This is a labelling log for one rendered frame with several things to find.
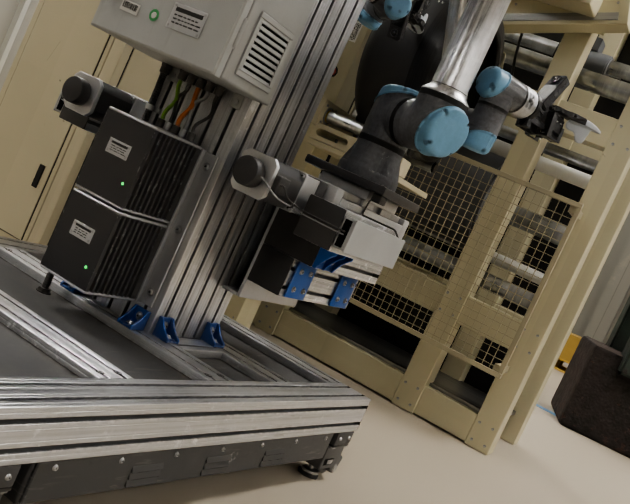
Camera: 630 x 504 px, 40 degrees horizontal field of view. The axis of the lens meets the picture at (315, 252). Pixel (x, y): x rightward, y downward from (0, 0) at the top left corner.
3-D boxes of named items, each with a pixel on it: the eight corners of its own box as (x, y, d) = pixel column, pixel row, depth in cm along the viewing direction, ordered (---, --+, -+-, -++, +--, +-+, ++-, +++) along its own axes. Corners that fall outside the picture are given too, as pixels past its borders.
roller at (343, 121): (321, 119, 306) (327, 108, 306) (326, 123, 310) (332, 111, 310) (407, 155, 291) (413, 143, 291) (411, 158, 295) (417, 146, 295)
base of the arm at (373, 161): (379, 185, 198) (398, 145, 197) (326, 161, 205) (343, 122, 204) (403, 198, 211) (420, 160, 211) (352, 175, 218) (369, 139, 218)
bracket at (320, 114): (308, 121, 304) (320, 95, 303) (350, 148, 340) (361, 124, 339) (316, 125, 302) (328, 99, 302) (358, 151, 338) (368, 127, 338)
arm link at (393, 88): (385, 146, 216) (408, 96, 215) (419, 158, 205) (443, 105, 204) (350, 127, 209) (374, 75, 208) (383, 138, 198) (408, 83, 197)
